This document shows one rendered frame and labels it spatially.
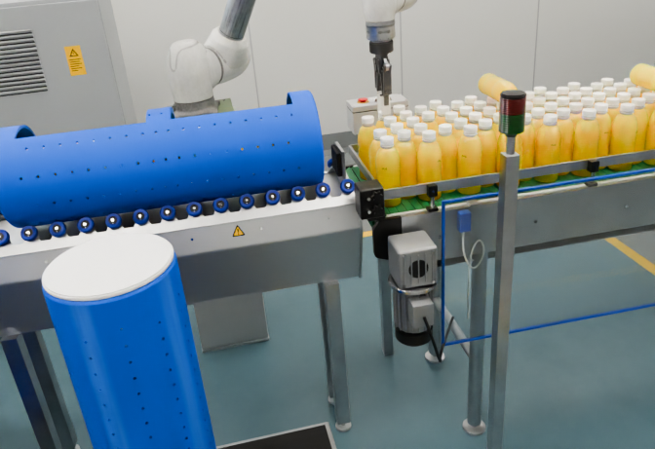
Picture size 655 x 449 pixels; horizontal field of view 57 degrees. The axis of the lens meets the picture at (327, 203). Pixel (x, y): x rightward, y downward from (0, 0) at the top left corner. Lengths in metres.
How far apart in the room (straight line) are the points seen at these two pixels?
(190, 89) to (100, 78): 1.07
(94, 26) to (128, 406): 2.25
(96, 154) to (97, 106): 1.70
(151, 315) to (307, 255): 0.66
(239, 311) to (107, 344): 1.39
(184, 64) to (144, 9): 2.24
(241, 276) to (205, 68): 0.87
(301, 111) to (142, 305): 0.71
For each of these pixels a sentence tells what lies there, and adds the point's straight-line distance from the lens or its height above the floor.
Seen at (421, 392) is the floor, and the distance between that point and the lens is 2.47.
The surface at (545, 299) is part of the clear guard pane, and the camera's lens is 2.03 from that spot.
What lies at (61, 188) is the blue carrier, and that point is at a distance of 1.74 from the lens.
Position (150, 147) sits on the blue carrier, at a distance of 1.69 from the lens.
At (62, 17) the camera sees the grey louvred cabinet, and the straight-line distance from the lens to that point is 3.34.
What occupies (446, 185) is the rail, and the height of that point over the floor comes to 0.97.
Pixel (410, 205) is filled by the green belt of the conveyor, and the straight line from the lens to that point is 1.80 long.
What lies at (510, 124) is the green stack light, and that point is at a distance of 1.57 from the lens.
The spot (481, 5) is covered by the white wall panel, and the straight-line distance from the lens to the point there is 5.08.
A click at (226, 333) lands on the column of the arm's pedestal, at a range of 2.75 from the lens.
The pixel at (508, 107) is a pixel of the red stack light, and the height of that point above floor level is 1.23.
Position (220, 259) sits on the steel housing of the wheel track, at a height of 0.80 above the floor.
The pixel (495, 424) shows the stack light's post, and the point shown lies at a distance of 2.11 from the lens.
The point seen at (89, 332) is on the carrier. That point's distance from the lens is 1.35.
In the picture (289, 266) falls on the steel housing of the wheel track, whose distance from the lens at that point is 1.88.
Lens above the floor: 1.67
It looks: 25 degrees down
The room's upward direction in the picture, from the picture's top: 5 degrees counter-clockwise
